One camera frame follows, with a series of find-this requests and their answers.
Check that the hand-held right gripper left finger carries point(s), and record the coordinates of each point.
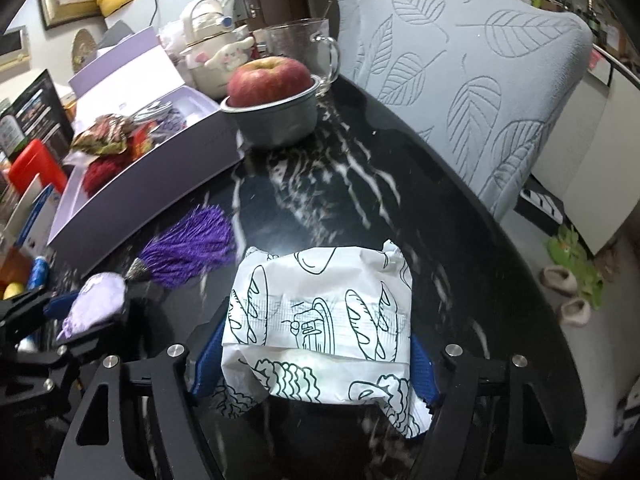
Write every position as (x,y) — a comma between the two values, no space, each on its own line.
(207,367)

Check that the green slippers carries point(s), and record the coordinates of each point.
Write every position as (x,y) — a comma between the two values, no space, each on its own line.
(575,255)

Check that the black and white box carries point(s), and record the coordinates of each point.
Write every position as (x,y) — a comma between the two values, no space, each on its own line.
(542,206)

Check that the red box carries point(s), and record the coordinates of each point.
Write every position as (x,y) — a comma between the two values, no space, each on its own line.
(37,165)

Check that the grey metal bowl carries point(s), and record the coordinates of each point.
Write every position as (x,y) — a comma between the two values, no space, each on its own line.
(275,120)

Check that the red apple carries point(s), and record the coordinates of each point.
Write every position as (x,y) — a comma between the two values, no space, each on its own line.
(270,82)

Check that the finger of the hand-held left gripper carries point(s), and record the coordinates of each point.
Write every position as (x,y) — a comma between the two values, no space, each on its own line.
(62,306)
(107,332)

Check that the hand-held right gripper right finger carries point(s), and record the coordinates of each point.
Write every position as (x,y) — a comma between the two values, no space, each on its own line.
(425,375)

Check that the woven straw fan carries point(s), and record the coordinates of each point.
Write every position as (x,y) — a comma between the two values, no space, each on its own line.
(82,50)

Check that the black printed box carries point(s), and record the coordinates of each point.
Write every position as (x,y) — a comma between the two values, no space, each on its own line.
(35,110)

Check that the clear glass mug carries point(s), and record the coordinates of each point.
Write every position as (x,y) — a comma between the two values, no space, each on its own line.
(305,45)

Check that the chair with leaf-pattern cover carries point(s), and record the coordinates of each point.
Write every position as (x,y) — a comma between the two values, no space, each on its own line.
(465,95)

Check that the white printed plastic bag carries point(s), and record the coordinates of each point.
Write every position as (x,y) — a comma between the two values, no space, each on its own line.
(320,320)

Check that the white plush-covered kettle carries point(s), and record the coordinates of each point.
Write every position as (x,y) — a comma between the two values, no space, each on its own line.
(210,55)

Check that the lavender gift box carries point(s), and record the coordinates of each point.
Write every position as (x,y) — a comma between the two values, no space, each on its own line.
(150,170)

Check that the wall intercom panel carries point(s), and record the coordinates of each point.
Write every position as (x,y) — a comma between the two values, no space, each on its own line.
(12,46)

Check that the lavender sachet with purple tassel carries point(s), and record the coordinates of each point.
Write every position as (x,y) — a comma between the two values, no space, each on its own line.
(185,250)

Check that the colourful foil snack packet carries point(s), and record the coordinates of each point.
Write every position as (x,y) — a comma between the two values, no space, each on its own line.
(100,132)

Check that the blue and white carton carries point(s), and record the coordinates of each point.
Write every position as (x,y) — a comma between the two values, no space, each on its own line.
(37,222)

